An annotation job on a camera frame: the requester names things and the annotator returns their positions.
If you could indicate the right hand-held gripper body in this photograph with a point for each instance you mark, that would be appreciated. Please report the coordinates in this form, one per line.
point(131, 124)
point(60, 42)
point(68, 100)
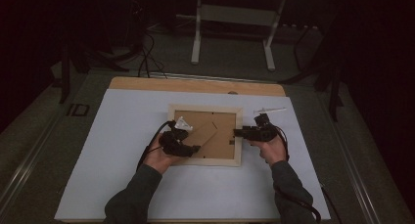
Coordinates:
point(262, 134)

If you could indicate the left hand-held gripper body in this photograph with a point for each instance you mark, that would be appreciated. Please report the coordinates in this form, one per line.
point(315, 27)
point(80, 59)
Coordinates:
point(171, 145)

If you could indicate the wooden picture frame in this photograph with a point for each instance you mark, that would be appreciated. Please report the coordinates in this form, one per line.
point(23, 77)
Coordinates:
point(212, 142)

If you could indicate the person's left hand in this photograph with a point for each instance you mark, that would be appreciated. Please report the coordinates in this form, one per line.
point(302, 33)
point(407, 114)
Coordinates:
point(158, 158)

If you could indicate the person's right hand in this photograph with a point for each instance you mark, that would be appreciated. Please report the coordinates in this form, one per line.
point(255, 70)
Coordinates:
point(272, 150)

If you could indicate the white table mat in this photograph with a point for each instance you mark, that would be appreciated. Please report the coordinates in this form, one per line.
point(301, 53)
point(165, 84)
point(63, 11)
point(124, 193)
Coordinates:
point(124, 119)

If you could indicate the metal strip behind table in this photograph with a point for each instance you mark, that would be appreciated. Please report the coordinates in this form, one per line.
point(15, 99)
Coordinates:
point(212, 78)

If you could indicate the black floor socket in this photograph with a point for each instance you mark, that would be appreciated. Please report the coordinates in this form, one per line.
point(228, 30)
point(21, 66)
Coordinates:
point(78, 110)

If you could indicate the black stand with splayed legs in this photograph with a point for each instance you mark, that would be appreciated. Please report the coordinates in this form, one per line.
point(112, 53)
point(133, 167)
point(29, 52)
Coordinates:
point(84, 57)

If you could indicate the black stand with tall post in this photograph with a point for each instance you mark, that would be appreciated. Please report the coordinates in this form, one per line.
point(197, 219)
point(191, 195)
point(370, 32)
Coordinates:
point(332, 87)

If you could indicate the metal floor rail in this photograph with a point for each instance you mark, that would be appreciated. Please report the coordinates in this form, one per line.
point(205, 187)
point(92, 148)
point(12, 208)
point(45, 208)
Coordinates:
point(352, 158)
point(29, 165)

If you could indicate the white desk frame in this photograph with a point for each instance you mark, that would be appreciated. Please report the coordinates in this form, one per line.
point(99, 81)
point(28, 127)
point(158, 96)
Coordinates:
point(235, 15)

